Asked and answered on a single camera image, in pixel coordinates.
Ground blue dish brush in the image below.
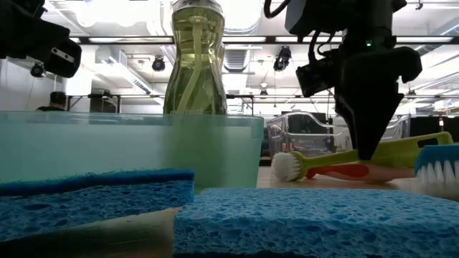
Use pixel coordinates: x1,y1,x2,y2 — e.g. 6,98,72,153
414,143,459,184

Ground red and pink dish brush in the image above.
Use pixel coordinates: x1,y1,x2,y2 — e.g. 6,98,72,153
306,163,417,182

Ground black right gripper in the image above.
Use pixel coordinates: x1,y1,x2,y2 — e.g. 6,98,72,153
335,37,424,161

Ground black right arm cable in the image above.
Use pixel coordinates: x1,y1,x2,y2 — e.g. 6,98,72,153
263,0,290,19

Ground green translucent plastic bin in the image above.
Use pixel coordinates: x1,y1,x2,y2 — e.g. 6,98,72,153
0,110,265,193

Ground yellow-green soap pump bottle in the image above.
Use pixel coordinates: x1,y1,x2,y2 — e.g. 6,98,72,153
163,0,228,116

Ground black ceiling spotlight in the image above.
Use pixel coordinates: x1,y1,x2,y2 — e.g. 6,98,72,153
272,45,293,72
151,55,166,72
30,62,46,79

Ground person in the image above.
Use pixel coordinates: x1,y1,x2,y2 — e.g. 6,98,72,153
34,90,68,113

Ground green dish brush white bristles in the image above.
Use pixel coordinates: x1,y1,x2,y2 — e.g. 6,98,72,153
271,131,455,183

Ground silver ceiling air duct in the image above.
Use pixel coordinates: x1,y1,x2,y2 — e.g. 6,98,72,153
214,0,265,36

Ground clear plastic bin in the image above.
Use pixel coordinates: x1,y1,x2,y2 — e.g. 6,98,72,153
265,111,411,158

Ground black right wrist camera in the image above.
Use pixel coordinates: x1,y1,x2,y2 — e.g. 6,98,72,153
295,53,344,98

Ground blue scrub sponge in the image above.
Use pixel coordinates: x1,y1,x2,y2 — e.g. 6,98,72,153
0,168,196,245
173,188,459,258

